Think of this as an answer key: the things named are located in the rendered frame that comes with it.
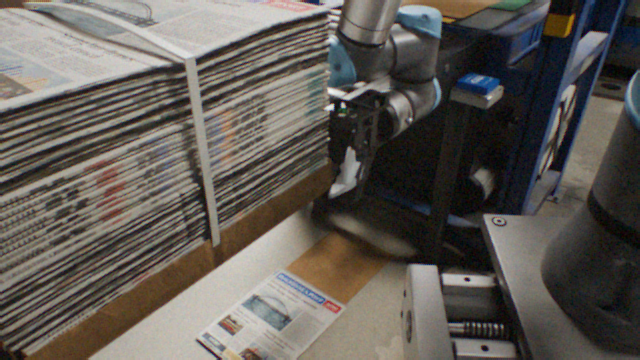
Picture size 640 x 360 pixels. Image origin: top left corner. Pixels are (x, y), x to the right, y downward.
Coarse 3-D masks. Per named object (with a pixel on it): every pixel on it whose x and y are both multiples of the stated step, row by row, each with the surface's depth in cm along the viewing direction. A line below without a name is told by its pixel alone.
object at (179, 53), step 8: (64, 8) 44; (72, 8) 44; (80, 8) 43; (88, 16) 42; (96, 16) 41; (104, 16) 41; (112, 24) 40; (120, 24) 39; (128, 24) 39; (136, 32) 38; (144, 32) 38; (152, 40) 37; (160, 40) 37; (160, 48) 37; (168, 48) 36; (176, 48) 36; (176, 56) 36; (184, 56) 35
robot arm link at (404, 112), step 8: (392, 96) 73; (400, 96) 74; (376, 104) 73; (392, 104) 72; (400, 104) 73; (408, 104) 74; (400, 112) 73; (408, 112) 74; (400, 120) 73; (408, 120) 74; (400, 128) 74
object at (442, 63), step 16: (480, 32) 123; (448, 48) 111; (464, 48) 112; (480, 48) 120; (448, 64) 107; (464, 64) 116; (480, 64) 125; (384, 80) 94; (448, 80) 111; (352, 96) 87; (448, 96) 115; (0, 352) 46
